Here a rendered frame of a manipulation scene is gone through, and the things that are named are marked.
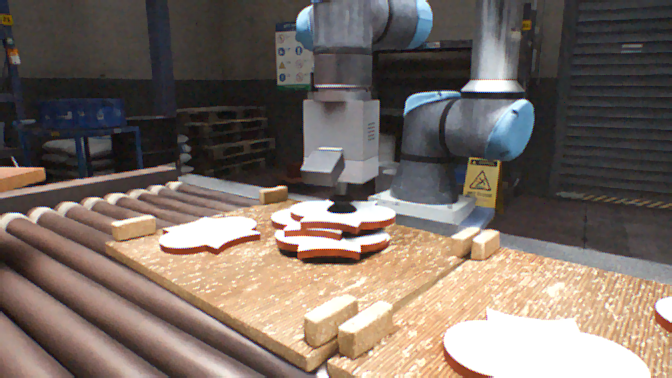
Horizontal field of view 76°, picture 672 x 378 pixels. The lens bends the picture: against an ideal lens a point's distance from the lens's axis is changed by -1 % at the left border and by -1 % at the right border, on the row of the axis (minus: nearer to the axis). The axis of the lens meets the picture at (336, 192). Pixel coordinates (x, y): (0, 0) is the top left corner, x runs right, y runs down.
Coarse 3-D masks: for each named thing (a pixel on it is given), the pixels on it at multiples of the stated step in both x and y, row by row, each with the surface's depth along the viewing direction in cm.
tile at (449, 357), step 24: (456, 336) 37; (480, 336) 37; (504, 336) 37; (528, 336) 37; (552, 336) 37; (576, 336) 36; (456, 360) 34; (480, 360) 33; (504, 360) 33; (528, 360) 33; (552, 360) 33; (576, 360) 33; (600, 360) 33; (624, 360) 33
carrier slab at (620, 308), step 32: (512, 256) 57; (448, 288) 48; (480, 288) 48; (512, 288) 48; (544, 288) 48; (576, 288) 48; (608, 288) 48; (640, 288) 48; (416, 320) 41; (448, 320) 41; (480, 320) 41; (544, 320) 41; (576, 320) 41; (608, 320) 41; (640, 320) 41; (384, 352) 36; (416, 352) 36; (640, 352) 36
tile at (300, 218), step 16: (304, 208) 62; (320, 208) 62; (368, 208) 62; (384, 208) 62; (304, 224) 57; (320, 224) 57; (336, 224) 56; (352, 224) 55; (368, 224) 57; (384, 224) 58
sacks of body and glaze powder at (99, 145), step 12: (48, 144) 441; (60, 144) 433; (72, 144) 436; (96, 144) 422; (108, 144) 426; (180, 144) 506; (48, 156) 440; (60, 156) 430; (72, 156) 437; (84, 156) 410; (96, 156) 414; (108, 156) 428; (60, 168) 441; (72, 168) 437; (96, 168) 419; (108, 168) 433; (192, 168) 517; (48, 180) 453; (60, 180) 443
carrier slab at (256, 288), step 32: (256, 224) 71; (128, 256) 57; (160, 256) 57; (192, 256) 57; (224, 256) 57; (256, 256) 57; (288, 256) 57; (320, 256) 57; (384, 256) 57; (416, 256) 57; (448, 256) 57; (192, 288) 48; (224, 288) 48; (256, 288) 48; (288, 288) 48; (320, 288) 48; (352, 288) 48; (384, 288) 48; (416, 288) 48; (224, 320) 44; (256, 320) 41; (288, 320) 41; (288, 352) 37; (320, 352) 37
